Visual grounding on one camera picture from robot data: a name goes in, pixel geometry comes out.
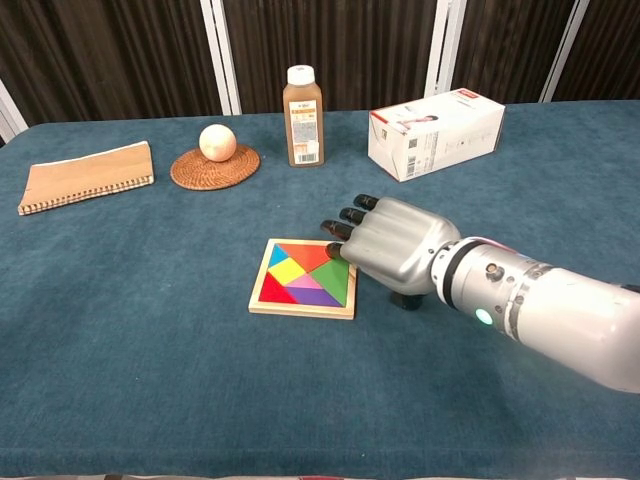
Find teal tablecloth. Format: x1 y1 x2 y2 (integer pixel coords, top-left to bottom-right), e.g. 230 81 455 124
0 99 640 479

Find pink triangle tangram piece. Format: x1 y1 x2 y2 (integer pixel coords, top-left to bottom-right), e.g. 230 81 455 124
284 273 326 290

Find brown drink bottle white cap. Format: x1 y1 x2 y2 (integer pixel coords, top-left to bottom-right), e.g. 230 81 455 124
282 65 326 168

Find red triangle tangram piece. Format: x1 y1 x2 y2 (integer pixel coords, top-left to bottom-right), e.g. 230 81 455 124
258 273 301 305

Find white cardboard box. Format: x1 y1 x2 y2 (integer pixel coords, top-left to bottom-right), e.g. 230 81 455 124
367 88 506 183

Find yellow square tangram piece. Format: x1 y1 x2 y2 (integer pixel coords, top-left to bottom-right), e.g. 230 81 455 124
267 259 312 287

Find green triangle tangram piece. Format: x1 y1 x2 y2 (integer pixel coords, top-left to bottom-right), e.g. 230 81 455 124
309 259 350 307

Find orange triangle tangram piece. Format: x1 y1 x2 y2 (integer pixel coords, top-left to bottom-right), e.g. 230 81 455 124
277 243 334 274

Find dark slatted screen panel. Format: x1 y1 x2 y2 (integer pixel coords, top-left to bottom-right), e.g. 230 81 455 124
0 0 224 129
552 0 640 104
222 0 441 116
451 0 581 104

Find pale wooden ball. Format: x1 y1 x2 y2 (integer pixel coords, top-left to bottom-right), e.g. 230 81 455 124
198 123 237 163

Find white screen frame post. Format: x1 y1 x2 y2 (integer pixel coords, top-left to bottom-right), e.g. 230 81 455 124
212 0 243 116
539 0 592 104
0 78 30 146
199 0 233 117
438 0 469 97
423 0 454 99

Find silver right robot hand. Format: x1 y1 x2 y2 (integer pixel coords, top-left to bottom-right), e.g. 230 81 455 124
319 193 462 312

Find round woven rattan coaster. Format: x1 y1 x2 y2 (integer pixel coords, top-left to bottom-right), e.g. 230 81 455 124
169 143 262 192

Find purple parallelogram tangram piece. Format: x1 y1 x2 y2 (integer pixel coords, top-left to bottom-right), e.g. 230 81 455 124
284 288 345 308

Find wooden tangram tray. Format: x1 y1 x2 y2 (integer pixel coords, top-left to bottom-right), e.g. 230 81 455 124
248 238 359 321

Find brown spiral notebook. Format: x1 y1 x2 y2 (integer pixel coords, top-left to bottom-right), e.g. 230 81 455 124
17 140 156 217

